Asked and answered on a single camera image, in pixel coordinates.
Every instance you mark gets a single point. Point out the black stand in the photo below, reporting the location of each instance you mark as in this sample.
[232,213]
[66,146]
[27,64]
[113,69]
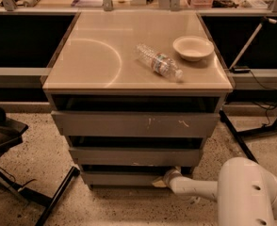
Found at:
[11,134]
[239,136]

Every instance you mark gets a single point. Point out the black stand left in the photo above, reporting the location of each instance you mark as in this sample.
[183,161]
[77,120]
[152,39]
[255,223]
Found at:
[11,134]

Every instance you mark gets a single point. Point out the black stand right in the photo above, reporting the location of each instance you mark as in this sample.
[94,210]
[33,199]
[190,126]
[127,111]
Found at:
[239,136]

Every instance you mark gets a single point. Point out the clear plastic water bottle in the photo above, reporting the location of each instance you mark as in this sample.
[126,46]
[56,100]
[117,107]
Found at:
[159,62]

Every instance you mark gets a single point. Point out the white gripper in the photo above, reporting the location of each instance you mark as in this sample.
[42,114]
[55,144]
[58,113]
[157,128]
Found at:
[170,179]

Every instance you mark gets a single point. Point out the grey middle drawer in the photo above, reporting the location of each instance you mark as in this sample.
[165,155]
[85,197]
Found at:
[135,157]

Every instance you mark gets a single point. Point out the grey top drawer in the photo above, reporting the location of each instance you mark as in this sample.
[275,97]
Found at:
[135,124]

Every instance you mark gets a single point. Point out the grey drawer cabinet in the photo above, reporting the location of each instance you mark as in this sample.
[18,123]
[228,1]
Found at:
[97,70]

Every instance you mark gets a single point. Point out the grey drawer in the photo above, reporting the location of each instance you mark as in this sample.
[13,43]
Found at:
[122,179]
[135,124]
[135,157]

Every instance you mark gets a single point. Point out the grey bottom drawer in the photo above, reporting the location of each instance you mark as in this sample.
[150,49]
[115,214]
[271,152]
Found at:
[122,179]

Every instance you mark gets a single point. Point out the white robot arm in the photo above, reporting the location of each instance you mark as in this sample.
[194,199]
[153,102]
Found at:
[245,192]

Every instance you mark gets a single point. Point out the white bowl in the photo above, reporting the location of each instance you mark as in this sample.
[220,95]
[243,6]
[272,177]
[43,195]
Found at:
[193,48]

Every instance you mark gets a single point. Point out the white pole with black base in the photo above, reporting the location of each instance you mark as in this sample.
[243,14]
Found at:
[263,21]

